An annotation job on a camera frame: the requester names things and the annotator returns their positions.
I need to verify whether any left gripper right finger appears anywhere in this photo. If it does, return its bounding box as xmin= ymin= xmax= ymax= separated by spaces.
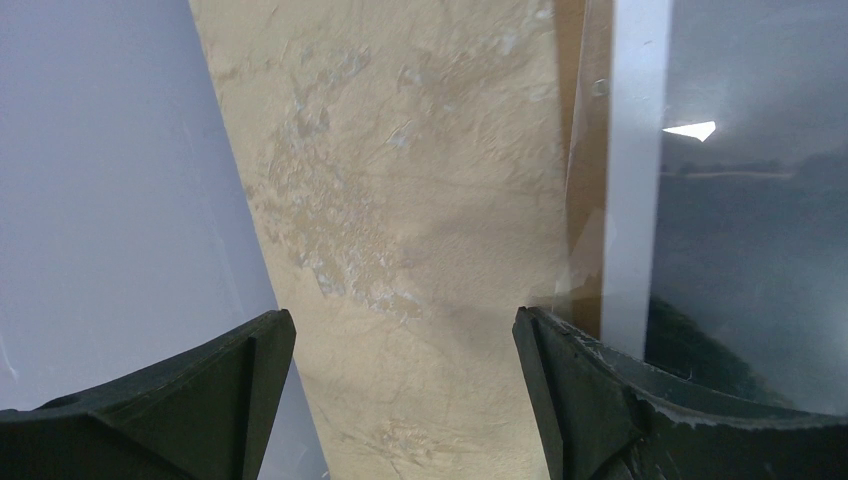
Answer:
xmin=512 ymin=307 xmax=847 ymax=479

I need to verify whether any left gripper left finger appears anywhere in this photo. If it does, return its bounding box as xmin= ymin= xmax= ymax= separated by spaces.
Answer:
xmin=1 ymin=310 xmax=296 ymax=479

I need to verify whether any mountain landscape photo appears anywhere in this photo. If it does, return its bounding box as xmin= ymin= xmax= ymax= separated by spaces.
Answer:
xmin=599 ymin=0 xmax=848 ymax=417

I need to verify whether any clear acrylic sheet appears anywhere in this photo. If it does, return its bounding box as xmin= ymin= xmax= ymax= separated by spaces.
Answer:
xmin=556 ymin=0 xmax=848 ymax=417

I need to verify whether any brown cardboard backing board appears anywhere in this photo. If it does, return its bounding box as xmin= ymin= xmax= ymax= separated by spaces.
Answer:
xmin=554 ymin=1 xmax=615 ymax=338

